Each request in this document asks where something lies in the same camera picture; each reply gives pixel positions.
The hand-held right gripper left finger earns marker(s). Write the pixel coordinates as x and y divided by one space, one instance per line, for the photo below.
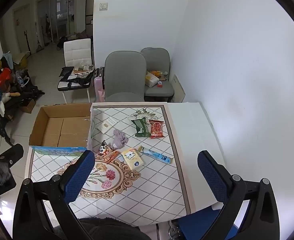
79 177

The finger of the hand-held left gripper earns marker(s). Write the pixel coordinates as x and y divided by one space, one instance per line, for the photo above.
12 152

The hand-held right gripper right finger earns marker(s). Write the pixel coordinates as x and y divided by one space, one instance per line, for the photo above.
212 177

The panda print snack packet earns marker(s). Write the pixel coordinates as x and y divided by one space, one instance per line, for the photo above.
103 150

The orange snack packet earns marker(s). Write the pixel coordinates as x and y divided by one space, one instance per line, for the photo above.
111 155

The purple socks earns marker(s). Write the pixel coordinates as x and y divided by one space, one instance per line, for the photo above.
119 138

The yellow tissue pack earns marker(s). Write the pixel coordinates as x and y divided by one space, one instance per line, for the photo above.
133 158

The white packet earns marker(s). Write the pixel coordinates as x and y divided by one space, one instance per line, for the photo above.
106 125

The blue tube packet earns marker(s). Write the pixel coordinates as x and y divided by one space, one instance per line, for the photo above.
157 154

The red snack packet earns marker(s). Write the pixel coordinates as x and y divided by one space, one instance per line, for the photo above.
157 129

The green snack packet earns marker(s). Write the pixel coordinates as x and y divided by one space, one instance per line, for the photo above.
140 127

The black folding stand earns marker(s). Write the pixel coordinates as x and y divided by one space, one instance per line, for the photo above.
4 132

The blue seat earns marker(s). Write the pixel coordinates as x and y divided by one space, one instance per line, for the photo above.
199 220

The small brown cardboard box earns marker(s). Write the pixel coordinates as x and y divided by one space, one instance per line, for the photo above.
28 106

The person's dark fuzzy clothing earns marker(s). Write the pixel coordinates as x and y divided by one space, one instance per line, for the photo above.
107 230

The black duffel bag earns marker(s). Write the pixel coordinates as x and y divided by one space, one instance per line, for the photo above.
29 91

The yellow bag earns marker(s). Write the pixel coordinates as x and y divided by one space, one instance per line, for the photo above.
22 59

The pink suitcase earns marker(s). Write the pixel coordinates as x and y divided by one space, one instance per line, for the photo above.
98 85

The flat black bag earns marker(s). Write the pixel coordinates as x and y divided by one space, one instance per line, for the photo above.
67 72

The small red box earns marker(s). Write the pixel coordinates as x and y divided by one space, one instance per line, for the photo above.
160 84

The stack of papers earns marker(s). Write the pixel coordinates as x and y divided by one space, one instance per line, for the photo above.
83 69

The large grey chair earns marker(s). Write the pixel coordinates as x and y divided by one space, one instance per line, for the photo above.
124 75

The yellow white pack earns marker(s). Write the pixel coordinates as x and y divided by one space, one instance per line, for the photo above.
151 78

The orange snack bag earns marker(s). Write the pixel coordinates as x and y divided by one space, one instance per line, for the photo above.
157 73

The white padded chair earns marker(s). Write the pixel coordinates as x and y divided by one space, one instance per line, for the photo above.
77 50

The small grey chair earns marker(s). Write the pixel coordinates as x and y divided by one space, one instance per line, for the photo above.
159 60

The glass sliding door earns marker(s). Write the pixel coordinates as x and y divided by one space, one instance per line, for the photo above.
57 15

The white wall switch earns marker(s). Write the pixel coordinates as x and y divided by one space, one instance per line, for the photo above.
103 6

